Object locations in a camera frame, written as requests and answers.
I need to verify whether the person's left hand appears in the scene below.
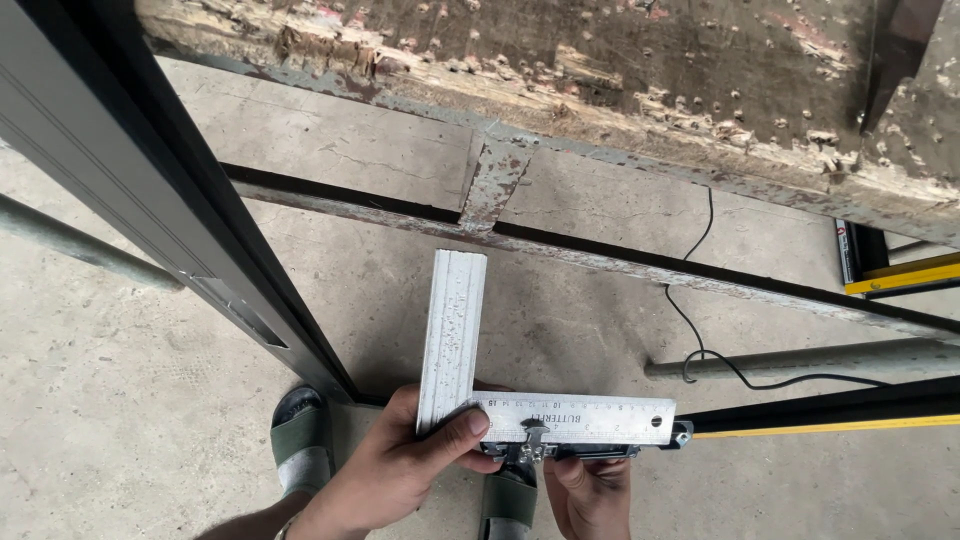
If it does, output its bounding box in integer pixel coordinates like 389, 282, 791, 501
288, 381, 515, 540

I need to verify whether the person's right hand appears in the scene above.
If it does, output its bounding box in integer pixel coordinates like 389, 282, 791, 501
543, 454, 633, 540

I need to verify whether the steel try square white handle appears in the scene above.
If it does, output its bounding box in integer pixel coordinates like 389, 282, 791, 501
415, 249, 678, 448

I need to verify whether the person's right green sandal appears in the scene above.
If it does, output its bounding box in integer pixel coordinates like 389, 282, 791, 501
478, 459, 539, 540

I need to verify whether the person's green sandal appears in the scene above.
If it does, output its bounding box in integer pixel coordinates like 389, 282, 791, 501
269, 385, 336, 501
478, 459, 539, 540

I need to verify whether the black and yellow aluminium profile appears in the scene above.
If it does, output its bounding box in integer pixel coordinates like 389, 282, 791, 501
675, 374, 960, 441

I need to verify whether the galvanised steel pipe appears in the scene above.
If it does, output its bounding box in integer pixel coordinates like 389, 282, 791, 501
0, 192, 186, 294
644, 336, 960, 381

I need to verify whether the person's left green sandal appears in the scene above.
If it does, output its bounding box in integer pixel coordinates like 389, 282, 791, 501
269, 385, 336, 501

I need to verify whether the stack of yellow black profiles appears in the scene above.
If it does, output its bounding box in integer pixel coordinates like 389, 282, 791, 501
834, 217, 960, 301

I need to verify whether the worn wooden board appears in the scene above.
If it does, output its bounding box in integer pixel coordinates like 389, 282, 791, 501
133, 0, 960, 205

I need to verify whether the dark metal bar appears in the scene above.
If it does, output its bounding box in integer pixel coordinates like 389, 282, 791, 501
858, 0, 948, 138

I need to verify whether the thin black cable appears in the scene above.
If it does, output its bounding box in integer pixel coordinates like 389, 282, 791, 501
663, 186, 891, 392

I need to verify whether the rusty painted metal frame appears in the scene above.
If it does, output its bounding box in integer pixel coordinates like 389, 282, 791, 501
146, 36, 960, 342

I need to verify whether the grey aluminium door frame profile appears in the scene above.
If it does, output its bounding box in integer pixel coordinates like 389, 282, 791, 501
0, 0, 360, 406

